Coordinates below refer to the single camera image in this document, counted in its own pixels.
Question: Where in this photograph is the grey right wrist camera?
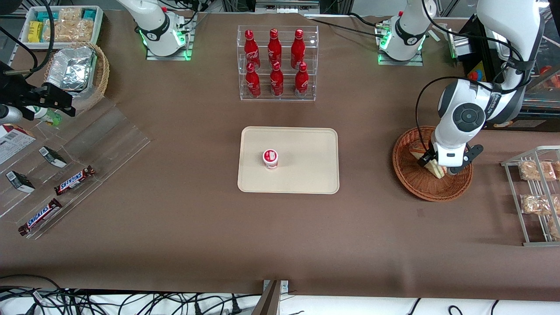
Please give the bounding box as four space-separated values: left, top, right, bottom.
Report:
0 104 23 124

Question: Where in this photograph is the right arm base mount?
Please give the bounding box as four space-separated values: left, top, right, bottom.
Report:
146 13 193 61

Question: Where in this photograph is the black food warmer machine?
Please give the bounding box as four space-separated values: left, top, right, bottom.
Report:
455 15 560 132

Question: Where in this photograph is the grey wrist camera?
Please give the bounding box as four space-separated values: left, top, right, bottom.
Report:
0 104 23 124
431 139 465 169

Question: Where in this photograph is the red white yogurt cup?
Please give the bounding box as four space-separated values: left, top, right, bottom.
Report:
262 149 279 170

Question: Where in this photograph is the dark metal post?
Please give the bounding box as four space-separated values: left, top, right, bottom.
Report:
252 280 281 315

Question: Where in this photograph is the brown round wicker basket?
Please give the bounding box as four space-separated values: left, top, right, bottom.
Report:
392 126 474 202

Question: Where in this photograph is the cream plastic tray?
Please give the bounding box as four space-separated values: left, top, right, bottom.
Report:
237 126 340 194

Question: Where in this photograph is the small black white box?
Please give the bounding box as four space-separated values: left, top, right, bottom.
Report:
38 147 67 168
5 171 35 193

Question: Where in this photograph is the Snickers chocolate bar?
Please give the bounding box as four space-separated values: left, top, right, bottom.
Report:
18 198 63 236
54 165 95 196

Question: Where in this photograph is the triangle sandwich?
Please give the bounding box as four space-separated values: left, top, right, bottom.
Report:
409 147 448 180

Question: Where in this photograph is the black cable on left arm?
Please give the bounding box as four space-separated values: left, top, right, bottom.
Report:
415 77 499 151

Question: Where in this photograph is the clear acrylic bottle rack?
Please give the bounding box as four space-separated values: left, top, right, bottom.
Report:
237 25 319 102

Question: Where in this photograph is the silver metal bracket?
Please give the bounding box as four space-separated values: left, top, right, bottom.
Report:
262 280 289 294

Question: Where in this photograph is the black cable to right gripper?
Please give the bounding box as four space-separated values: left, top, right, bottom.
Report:
0 0 56 79

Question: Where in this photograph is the silver wire rack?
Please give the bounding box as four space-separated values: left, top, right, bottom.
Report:
501 146 560 247

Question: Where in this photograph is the white printed carton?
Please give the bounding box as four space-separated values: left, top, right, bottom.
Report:
0 124 36 165

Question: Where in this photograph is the aluminium foil container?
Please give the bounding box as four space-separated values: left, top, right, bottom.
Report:
46 46 97 92

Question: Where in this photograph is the white plastic bin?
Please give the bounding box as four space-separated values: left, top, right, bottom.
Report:
20 5 104 49

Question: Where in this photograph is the light tan wicker basket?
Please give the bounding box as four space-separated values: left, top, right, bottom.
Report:
43 42 110 112

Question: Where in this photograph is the red cola bottle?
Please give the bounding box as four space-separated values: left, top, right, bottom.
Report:
269 61 284 97
290 29 305 69
267 28 283 68
294 62 309 98
244 29 261 70
245 62 261 98

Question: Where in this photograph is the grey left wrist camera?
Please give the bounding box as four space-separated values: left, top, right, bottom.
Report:
431 139 465 169

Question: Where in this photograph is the green white small bottle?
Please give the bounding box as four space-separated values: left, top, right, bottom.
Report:
26 105 63 127

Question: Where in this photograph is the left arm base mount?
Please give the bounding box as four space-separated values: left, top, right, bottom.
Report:
377 22 424 66

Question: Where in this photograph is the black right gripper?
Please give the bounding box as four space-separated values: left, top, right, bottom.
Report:
0 61 76 121

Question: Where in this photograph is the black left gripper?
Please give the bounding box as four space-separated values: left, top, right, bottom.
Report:
417 143 484 175

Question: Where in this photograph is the black floor cable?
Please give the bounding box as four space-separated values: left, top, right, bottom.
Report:
0 274 70 315

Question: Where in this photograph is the clear acrylic display stand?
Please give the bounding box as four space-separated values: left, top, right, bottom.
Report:
0 97 151 240

